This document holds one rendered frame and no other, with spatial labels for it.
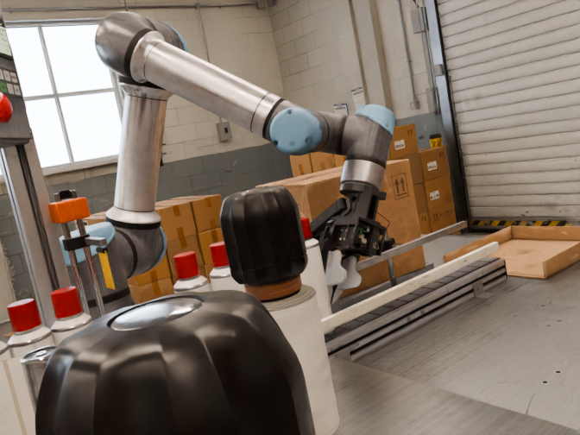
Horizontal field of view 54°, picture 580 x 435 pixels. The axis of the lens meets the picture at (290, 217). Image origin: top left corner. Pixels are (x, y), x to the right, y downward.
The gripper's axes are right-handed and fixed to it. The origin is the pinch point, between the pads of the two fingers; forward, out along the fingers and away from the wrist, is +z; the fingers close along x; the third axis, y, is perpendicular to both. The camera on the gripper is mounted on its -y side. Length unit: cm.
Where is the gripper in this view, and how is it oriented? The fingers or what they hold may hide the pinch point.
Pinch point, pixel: (328, 295)
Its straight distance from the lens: 102.1
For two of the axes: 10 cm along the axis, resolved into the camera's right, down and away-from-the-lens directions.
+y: 6.0, 0.0, -8.0
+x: 7.7, 2.9, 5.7
